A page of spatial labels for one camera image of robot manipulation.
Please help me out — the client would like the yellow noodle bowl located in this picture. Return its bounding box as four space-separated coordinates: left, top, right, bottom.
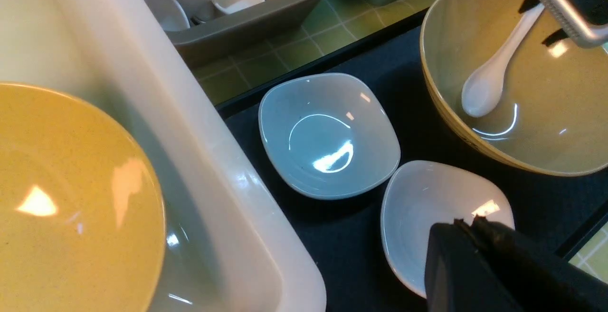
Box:
420 0 608 177

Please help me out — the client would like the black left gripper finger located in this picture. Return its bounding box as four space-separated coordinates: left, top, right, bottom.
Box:
424 217 608 312

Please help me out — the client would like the black serving tray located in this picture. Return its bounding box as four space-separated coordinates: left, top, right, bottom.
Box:
217 10 608 312

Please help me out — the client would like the grey spoon bin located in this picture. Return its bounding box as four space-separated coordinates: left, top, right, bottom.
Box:
165 0 321 66

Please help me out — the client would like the white square dish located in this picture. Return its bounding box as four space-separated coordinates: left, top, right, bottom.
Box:
380 160 515 298
257 73 401 201

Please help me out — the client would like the yellow bowl in tub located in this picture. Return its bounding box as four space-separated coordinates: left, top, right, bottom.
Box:
0 83 166 312

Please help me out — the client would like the white soup spoon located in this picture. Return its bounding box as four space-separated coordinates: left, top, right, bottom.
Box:
461 3 544 118

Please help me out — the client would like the large white plastic tub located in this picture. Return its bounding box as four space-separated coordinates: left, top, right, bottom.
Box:
1 0 327 312

